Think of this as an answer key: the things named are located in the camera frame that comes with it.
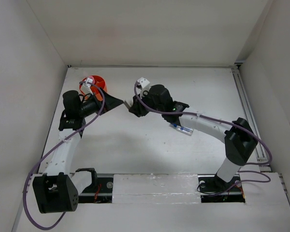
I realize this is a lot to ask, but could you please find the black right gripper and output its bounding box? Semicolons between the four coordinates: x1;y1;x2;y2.
129;88;165;117

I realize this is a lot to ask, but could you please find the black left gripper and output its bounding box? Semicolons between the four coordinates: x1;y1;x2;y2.
78;87;123;117

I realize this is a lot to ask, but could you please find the pink beige stapler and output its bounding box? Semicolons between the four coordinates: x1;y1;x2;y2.
124;101;131;109

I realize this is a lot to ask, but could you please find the clear blue-capped glue bottle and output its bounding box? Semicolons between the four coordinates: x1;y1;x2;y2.
170;123;193;136

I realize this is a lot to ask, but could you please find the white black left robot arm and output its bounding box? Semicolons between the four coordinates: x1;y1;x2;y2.
32;90;123;214

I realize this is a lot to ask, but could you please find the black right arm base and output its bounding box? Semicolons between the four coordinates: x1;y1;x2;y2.
196;174;246;203

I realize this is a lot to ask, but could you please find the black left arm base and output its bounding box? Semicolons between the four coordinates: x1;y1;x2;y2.
71;168;114;203

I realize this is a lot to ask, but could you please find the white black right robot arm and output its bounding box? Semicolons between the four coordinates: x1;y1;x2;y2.
124;84;258;190

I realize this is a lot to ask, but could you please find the orange ribbed round container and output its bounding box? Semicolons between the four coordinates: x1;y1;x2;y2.
79;75;107;101

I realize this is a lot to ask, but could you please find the white foam block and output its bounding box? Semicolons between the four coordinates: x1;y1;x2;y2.
112;174;201;204

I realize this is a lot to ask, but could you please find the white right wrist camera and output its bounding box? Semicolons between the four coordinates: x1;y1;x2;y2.
136;77;150;99

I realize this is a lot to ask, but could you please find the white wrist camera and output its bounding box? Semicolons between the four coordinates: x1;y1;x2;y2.
136;77;150;99
80;76;95;95

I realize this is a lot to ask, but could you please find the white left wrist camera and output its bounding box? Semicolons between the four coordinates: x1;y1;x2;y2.
80;76;95;95

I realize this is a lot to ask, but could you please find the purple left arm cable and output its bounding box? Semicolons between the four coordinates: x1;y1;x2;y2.
22;81;105;230

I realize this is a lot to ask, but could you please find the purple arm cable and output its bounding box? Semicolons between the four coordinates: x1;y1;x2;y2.
134;82;273;196
22;81;105;230

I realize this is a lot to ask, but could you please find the aluminium side rail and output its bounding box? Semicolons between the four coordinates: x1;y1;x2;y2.
233;63;288;194

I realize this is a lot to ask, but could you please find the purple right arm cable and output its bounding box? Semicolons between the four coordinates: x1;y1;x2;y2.
134;82;273;196

